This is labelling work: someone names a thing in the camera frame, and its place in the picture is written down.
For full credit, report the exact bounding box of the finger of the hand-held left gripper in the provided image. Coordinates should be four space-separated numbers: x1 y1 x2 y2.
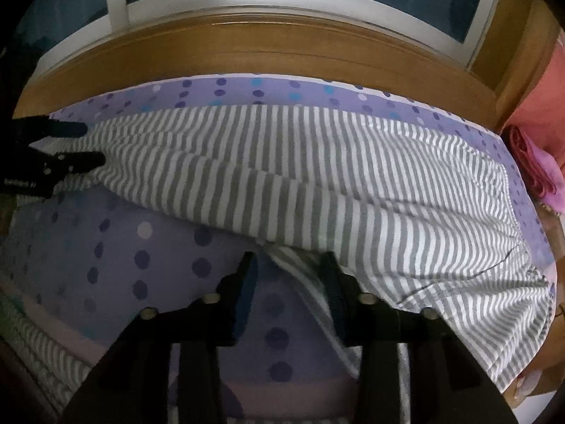
41 150 107 177
14 116 91 143

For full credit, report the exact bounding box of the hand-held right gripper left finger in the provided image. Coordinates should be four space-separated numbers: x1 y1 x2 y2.
59 251 259 424

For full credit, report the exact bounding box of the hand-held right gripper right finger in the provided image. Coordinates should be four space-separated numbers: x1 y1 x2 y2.
320 252 517 424

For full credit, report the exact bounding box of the grey white striped top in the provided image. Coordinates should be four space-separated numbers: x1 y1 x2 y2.
57 105 557 391

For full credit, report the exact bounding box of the grey striped sweater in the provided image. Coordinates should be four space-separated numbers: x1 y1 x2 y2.
4 291 95 411

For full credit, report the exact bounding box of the purple dotted heart bedsheet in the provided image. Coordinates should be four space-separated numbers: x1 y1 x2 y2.
4 75 557 424

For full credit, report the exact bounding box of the wooden bed headboard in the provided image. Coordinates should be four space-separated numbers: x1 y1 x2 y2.
11 0 563 135

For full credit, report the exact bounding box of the magenta folded cloth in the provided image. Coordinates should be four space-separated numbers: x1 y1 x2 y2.
507 124 565 213

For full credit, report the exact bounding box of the white framed window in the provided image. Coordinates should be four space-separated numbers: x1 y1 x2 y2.
9 0 508 80

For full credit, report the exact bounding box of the pink curtain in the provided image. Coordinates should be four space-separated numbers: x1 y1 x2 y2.
507 31 565 142

